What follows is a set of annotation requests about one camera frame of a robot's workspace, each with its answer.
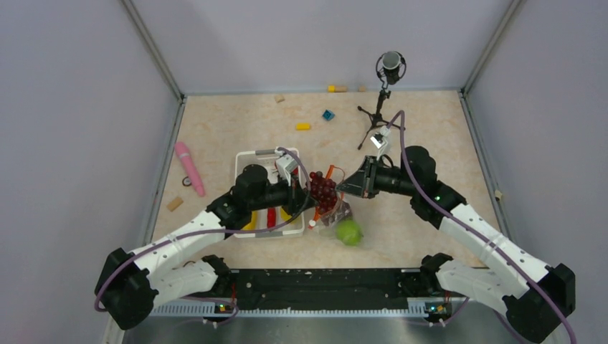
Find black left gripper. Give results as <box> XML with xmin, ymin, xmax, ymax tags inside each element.
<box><xmin>250</xmin><ymin>171</ymin><xmax>319</xmax><ymax>216</ymax></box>

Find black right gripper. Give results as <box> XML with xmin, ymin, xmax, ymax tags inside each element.
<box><xmin>336</xmin><ymin>155</ymin><xmax>418</xmax><ymax>199</ymax></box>

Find dark red grape bunch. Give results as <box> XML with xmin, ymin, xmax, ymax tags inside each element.
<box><xmin>309</xmin><ymin>171</ymin><xmax>338</xmax><ymax>215</ymax></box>

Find clear orange-zip bag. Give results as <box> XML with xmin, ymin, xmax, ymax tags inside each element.
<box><xmin>308</xmin><ymin>165</ymin><xmax>364</xmax><ymax>247</ymax></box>

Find green apple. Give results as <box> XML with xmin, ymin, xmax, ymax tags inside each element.
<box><xmin>335</xmin><ymin>219</ymin><xmax>363</xmax><ymax>247</ymax></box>

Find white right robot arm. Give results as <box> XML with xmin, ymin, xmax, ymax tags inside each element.
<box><xmin>337</xmin><ymin>145</ymin><xmax>576</xmax><ymax>343</ymax></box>

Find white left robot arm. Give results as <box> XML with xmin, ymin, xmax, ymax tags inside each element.
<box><xmin>94</xmin><ymin>164</ymin><xmax>313</xmax><ymax>330</ymax></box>

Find red chili pepper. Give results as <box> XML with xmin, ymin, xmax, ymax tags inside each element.
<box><xmin>266</xmin><ymin>208</ymin><xmax>277</xmax><ymax>228</ymax></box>

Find white perforated plastic basket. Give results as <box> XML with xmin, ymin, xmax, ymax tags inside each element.
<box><xmin>234</xmin><ymin>148</ymin><xmax>305</xmax><ymax>239</ymax></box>

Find yellow corn cob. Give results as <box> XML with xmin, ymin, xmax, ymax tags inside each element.
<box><xmin>242</xmin><ymin>211</ymin><xmax>258</xmax><ymax>231</ymax></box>

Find yellow rectangular block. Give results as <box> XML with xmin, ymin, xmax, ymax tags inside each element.
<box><xmin>295</xmin><ymin>123</ymin><xmax>311</xmax><ymax>131</ymax></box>

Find blue square block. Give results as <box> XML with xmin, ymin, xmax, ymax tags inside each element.
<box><xmin>322</xmin><ymin>110</ymin><xmax>335</xmax><ymax>121</ymax></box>

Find yellow and tan cylinder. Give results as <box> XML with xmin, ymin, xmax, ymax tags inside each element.
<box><xmin>327</xmin><ymin>85</ymin><xmax>348</xmax><ymax>93</ymax></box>

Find wooden block near left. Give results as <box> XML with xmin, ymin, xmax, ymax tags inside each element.
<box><xmin>166</xmin><ymin>196</ymin><xmax>184</xmax><ymax>212</ymax></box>

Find pink cylindrical toy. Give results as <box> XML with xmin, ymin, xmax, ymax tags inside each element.
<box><xmin>174</xmin><ymin>141</ymin><xmax>206</xmax><ymax>197</ymax></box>

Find black microphone tripod stand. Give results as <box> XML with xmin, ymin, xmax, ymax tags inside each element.
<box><xmin>357</xmin><ymin>51</ymin><xmax>407</xmax><ymax>151</ymax></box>

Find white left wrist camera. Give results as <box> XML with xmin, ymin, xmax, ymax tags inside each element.
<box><xmin>275</xmin><ymin>153</ymin><xmax>298</xmax><ymax>186</ymax></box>

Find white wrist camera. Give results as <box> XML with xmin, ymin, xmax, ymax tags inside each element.
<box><xmin>370</xmin><ymin>125</ymin><xmax>391</xmax><ymax>159</ymax></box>
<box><xmin>275</xmin><ymin>153</ymin><xmax>298</xmax><ymax>186</ymax></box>

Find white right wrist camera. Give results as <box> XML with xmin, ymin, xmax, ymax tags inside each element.
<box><xmin>370</xmin><ymin>125</ymin><xmax>391</xmax><ymax>159</ymax></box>

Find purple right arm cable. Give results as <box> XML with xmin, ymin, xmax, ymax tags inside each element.
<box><xmin>385</xmin><ymin>110</ymin><xmax>578</xmax><ymax>344</ymax></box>

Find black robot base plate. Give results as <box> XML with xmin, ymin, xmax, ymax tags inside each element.
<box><xmin>185</xmin><ymin>254</ymin><xmax>469</xmax><ymax>315</ymax></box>

